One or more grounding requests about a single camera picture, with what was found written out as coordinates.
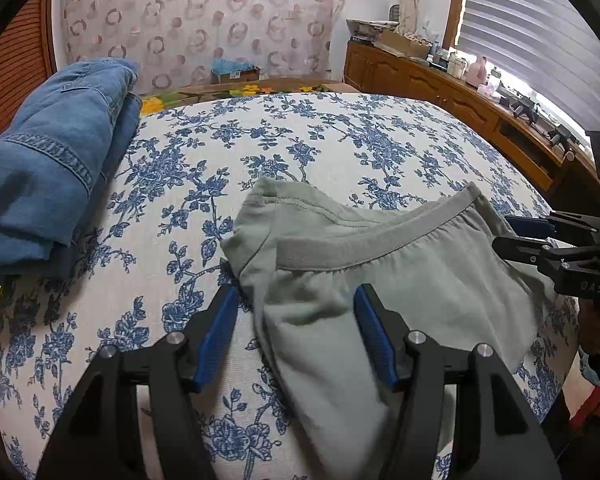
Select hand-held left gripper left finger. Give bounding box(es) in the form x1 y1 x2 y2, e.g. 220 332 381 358
36 284 239 480

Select open cardboard box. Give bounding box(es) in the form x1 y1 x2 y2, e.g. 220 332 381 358
380 30 431 58

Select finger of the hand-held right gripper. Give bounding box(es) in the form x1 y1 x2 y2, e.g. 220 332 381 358
492 236 600 281
505 211 600 246

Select pink bottle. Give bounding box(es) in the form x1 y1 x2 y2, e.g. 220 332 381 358
467 55 491 86

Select cardboard box with blue fluff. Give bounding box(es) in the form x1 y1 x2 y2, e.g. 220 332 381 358
211 57 261 84

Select grey-green pants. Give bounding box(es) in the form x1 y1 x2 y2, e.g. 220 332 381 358
220 177 556 480

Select brown slatted wooden door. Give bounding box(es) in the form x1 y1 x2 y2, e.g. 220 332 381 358
0 0 56 146

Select blue denim jeans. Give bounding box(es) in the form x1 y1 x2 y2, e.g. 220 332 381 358
0 57 143 278

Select ring-patterned sheer curtain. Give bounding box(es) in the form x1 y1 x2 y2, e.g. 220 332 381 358
52 0 351 96

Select grey window blind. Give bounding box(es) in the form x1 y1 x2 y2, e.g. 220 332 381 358
457 0 600 133

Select blue floral bedsheet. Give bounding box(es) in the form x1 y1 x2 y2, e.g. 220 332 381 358
0 91 581 480

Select stack of papers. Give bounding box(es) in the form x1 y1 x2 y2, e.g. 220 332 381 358
346 19 398 43

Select black gadget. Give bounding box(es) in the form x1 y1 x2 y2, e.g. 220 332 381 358
500 92 538 121
547 125 576 148

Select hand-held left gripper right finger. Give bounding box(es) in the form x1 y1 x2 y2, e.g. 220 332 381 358
355 284 563 480

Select yellow floral blanket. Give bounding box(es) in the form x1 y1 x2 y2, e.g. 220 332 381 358
140 80 341 116

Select wooden cabinet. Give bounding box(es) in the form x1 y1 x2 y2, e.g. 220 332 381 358
344 40 600 201

